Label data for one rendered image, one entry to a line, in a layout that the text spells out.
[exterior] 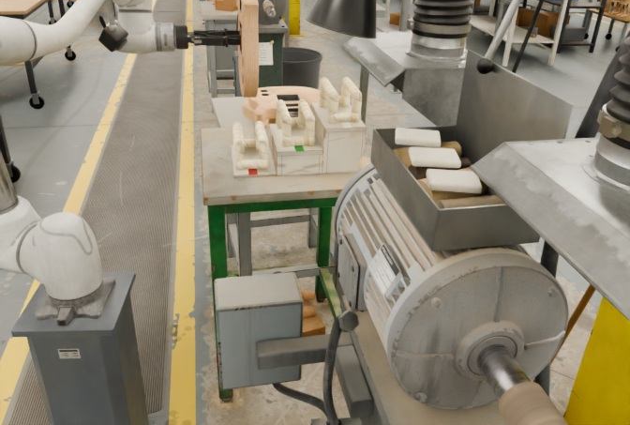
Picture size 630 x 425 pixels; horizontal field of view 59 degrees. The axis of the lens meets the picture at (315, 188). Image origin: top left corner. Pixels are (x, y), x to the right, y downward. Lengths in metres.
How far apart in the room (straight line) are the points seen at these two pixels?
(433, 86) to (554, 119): 0.30
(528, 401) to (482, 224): 0.21
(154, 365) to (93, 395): 0.71
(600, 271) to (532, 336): 0.34
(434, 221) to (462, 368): 0.20
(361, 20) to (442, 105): 0.21
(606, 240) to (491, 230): 0.26
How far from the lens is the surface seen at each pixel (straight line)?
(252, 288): 1.06
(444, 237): 0.72
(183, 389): 2.45
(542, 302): 0.79
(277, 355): 1.05
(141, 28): 1.85
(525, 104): 0.80
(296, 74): 4.30
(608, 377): 2.10
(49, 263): 1.67
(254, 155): 2.05
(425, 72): 0.97
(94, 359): 1.79
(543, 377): 0.93
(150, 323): 2.77
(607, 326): 2.04
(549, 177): 0.57
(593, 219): 0.52
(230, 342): 1.07
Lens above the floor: 1.76
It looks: 27 degrees down
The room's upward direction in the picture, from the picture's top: 2 degrees clockwise
